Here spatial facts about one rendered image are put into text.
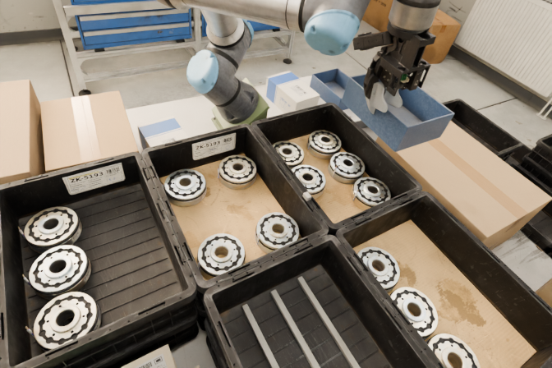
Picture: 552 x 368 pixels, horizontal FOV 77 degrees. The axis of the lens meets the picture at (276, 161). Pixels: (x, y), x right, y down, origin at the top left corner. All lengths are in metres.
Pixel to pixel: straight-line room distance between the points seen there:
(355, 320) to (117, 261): 0.52
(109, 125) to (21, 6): 2.45
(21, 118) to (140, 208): 0.41
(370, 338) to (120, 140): 0.79
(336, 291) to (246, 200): 0.32
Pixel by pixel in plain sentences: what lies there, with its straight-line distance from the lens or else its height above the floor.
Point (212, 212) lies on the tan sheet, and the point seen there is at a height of 0.83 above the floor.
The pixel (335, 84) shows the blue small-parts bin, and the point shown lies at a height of 0.70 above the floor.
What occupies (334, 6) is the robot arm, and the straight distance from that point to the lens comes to 0.57.
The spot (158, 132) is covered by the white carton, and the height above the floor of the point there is 0.79.
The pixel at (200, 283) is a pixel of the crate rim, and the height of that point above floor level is 0.93.
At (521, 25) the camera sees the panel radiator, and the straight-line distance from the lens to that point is 3.79.
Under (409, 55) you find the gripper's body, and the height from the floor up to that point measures 1.28.
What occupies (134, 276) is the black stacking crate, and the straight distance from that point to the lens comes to 0.83.
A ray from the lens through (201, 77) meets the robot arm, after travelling 1.08.
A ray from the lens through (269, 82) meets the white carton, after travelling 1.46.
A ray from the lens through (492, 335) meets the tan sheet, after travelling 0.94.
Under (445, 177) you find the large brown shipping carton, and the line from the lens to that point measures 1.08.
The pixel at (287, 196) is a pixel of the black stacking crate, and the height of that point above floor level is 0.88.
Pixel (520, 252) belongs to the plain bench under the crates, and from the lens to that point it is 1.33.
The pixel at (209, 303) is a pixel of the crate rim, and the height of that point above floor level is 0.93.
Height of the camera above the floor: 1.55
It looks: 44 degrees down
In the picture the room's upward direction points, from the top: 10 degrees clockwise
